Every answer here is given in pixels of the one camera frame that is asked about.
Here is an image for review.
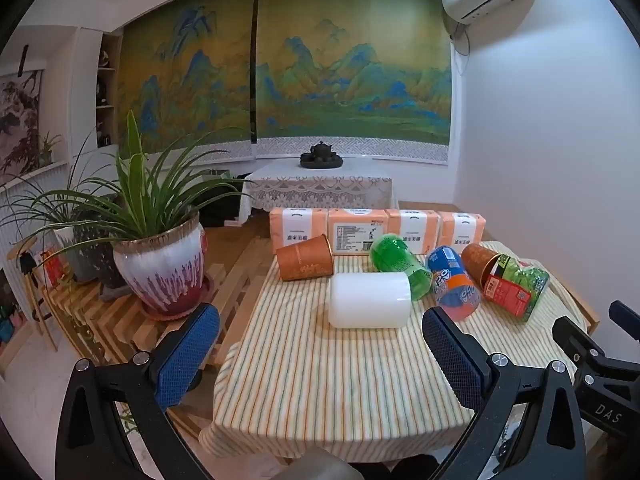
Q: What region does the wall shelf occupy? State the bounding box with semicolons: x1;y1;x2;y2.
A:
94;31;124;152

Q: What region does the striped tablecloth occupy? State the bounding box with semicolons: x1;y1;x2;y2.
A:
199;241;594;464

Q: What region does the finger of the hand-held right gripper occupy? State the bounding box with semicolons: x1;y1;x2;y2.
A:
551;316;607;376
610;301;640;348

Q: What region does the wooden chair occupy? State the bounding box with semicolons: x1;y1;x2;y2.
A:
6;236;60;352

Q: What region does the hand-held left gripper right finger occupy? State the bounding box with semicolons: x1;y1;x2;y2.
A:
421;306;587;480

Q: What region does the plant in glazed white-purple pot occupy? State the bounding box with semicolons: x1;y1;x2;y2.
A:
30;109;253;322

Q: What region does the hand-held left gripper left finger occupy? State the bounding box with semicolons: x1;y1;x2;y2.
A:
55;304;222;480

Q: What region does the black tea tray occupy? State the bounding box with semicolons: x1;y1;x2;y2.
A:
299;154;345;170

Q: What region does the green and red cup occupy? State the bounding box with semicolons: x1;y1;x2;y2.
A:
482;254;551;322

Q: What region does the hanging scroll painting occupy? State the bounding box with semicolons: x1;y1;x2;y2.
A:
0;45;47;187

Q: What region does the blue and orange cup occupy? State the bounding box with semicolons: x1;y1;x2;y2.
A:
427;245;482;320

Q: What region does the red packet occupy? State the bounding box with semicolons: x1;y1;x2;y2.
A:
39;244;67;287

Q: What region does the small plant on ledge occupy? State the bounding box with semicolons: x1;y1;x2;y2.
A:
36;130;67;167

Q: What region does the orange tissue pack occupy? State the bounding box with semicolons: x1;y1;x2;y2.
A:
386;209;442;256
269;208;331;257
439;211;486;250
327;208;389;254

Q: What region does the white lace tablecloth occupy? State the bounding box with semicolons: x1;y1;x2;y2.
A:
238;159;400;224

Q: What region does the white translucent cup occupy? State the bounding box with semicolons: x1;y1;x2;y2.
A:
328;272;412;330

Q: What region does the green plastic cup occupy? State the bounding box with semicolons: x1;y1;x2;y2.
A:
369;233;434;302

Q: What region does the brown paper cup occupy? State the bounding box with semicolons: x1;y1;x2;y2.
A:
460;243;502;289

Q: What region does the orange paper cup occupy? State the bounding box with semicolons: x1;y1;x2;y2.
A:
276;233;335;281

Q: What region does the wide landscape wall hanging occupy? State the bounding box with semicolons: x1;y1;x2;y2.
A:
254;0;454;164

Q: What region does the wooden slatted rack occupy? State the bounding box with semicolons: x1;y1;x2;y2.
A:
30;227;282;443

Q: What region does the narrow landscape wall hanging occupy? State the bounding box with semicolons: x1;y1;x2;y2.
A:
115;0;259;163

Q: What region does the plant in dark speckled pot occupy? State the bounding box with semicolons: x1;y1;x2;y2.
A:
0;150;128;290

